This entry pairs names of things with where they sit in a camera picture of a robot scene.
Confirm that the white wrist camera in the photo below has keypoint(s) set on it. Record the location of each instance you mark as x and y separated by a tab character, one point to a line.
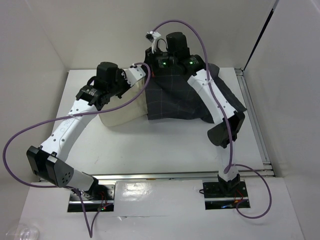
154	37
134	74

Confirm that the cream yellow pillow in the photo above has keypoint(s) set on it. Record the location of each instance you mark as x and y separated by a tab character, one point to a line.
132	111

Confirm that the clear plastic object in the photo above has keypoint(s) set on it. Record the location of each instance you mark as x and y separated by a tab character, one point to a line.
23	231

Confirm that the aluminium rail front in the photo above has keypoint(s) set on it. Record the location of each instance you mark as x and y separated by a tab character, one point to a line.
184	175

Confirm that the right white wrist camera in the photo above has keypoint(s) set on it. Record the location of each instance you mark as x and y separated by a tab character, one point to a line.
154	37

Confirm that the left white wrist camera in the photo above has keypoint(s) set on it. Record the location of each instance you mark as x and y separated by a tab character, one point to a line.
134	74

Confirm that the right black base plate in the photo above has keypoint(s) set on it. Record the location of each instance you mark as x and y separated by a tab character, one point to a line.
212	190

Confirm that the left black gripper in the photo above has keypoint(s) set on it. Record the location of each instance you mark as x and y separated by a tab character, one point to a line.
119	75

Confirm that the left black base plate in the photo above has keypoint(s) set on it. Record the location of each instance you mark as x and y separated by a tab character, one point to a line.
106	195

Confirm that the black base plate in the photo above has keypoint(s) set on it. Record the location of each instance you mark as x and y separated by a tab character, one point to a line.
106	195
212	190

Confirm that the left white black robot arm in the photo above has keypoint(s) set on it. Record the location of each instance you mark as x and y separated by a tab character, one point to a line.
48	161

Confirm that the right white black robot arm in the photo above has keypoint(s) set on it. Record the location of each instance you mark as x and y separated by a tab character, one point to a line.
226	110

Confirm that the dark grey plaid pillowcase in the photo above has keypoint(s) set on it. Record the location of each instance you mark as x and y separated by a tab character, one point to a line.
169	96

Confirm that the dark vertical frame pole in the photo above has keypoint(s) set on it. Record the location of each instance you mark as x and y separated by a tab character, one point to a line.
261	32

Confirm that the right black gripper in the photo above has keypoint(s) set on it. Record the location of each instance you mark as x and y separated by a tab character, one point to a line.
149	58

